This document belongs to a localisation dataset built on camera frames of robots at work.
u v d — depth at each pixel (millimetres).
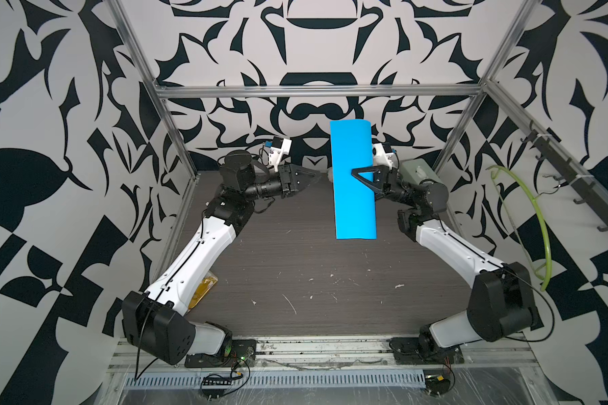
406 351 742
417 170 1113
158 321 384
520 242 742
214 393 688
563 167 596
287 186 558
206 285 869
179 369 727
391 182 576
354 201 581
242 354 729
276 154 607
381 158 631
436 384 713
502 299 428
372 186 578
